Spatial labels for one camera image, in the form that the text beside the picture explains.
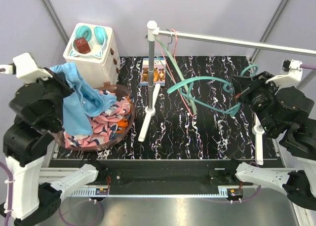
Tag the brown cube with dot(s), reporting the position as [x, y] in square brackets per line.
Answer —
[81, 45]

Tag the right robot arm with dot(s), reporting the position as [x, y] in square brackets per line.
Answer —
[281, 111]

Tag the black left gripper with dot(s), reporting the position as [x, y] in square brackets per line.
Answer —
[61, 77]

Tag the dog picture book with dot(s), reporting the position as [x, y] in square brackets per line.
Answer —
[159, 71]

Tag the pink wire hanger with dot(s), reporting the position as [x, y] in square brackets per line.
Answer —
[168, 63]

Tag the white storage box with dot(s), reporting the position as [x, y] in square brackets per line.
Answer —
[96, 72]

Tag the teal cat ear headphones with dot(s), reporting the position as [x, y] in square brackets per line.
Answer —
[97, 40]

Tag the light blue shorts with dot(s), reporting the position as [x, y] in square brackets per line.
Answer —
[85, 102]

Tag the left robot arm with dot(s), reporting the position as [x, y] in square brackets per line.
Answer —
[39, 116]

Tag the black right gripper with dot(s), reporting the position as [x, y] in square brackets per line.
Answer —
[243, 85]

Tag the mint green hanger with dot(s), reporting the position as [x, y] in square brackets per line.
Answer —
[190, 105]

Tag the pink patterned shorts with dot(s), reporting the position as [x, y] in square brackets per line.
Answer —
[104, 126]

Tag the teal plastic hanger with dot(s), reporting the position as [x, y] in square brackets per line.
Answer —
[208, 91]

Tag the silver clothes rack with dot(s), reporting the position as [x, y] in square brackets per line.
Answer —
[153, 91]

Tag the pink translucent plastic basin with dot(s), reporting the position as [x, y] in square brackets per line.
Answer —
[117, 90]

